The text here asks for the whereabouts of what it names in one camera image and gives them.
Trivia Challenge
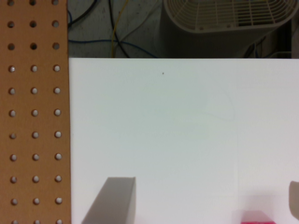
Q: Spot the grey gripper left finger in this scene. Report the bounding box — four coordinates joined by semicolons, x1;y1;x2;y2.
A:
81;177;136;224

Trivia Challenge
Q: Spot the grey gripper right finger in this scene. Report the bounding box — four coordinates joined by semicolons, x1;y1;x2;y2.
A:
289;181;299;220

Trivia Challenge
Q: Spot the pink interlocking cube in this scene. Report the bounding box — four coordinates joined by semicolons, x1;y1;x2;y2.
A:
240;210;276;224

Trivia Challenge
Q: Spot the brown pegboard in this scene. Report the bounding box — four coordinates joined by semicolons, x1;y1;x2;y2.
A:
0;0;71;224

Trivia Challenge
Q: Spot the white ribbed appliance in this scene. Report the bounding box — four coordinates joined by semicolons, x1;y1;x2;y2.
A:
155;0;299;58

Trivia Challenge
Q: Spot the blue cable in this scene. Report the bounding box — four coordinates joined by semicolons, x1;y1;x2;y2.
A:
67;8;158;59

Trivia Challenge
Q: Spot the black cable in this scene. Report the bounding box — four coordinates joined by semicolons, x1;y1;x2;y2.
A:
67;0;123;50

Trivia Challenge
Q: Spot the yellow cable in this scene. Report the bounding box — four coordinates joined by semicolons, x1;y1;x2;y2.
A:
110;0;130;59

